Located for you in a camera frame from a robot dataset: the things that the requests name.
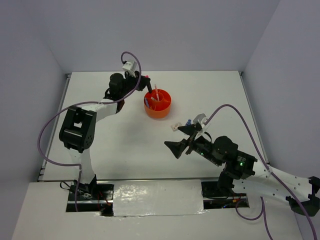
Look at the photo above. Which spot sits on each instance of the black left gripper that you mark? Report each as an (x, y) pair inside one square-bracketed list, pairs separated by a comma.
[(143, 83)]

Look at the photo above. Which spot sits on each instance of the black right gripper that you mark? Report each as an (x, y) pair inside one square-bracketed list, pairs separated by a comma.
[(177, 147)]

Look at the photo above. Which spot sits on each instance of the small white eraser block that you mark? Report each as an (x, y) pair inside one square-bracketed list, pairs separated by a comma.
[(175, 126)]

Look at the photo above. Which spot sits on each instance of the blue capsule eraser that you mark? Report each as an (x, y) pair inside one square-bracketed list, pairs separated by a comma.
[(146, 102)]

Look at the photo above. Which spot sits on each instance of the thin orange pen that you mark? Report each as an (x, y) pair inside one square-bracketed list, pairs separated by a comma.
[(157, 93)]

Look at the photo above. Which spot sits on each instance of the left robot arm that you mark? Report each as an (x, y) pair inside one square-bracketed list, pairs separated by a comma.
[(78, 128)]

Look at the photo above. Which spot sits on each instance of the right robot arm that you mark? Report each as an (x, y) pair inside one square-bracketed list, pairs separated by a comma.
[(244, 174)]

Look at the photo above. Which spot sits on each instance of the orange round compartment organizer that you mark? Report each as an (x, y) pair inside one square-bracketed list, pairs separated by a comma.
[(162, 108)]

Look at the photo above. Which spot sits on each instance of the silver foil covered panel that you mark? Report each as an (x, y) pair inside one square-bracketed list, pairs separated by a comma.
[(158, 198)]

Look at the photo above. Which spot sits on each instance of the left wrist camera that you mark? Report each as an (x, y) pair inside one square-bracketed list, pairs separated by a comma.
[(130, 66)]

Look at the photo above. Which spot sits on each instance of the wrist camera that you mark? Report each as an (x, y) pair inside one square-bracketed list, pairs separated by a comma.
[(130, 66), (201, 120)]

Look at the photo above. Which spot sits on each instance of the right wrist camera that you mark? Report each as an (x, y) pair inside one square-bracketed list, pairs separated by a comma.
[(201, 120)]

